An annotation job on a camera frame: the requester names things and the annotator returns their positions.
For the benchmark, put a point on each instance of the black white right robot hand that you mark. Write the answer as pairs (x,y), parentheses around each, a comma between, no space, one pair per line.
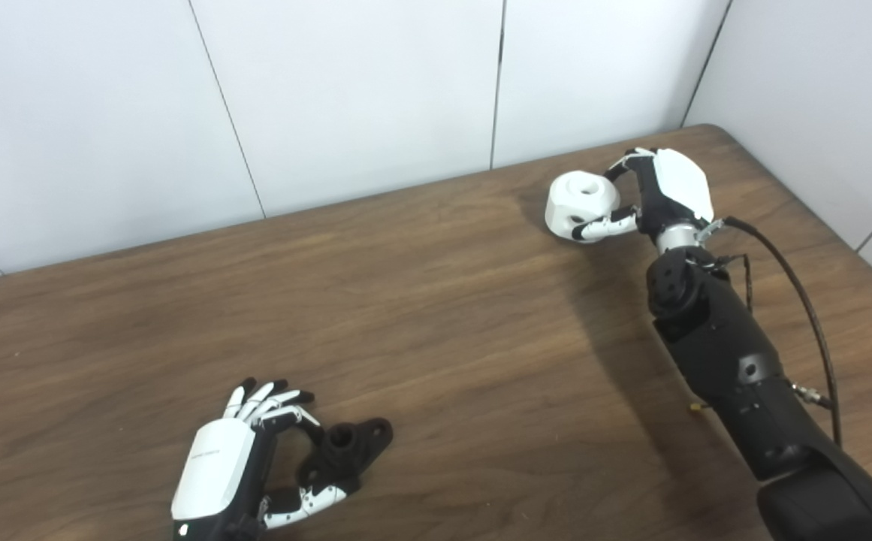
(680,184)

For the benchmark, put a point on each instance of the black flanged holder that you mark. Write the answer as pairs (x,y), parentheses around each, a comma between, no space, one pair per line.
(345,451)

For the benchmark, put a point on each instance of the round white plastic piece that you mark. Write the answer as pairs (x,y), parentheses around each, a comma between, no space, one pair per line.
(571,203)

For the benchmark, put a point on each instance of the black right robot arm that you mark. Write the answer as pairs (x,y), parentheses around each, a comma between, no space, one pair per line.
(728,361)

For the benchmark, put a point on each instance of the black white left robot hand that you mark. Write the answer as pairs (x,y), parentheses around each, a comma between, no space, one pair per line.
(214,466)

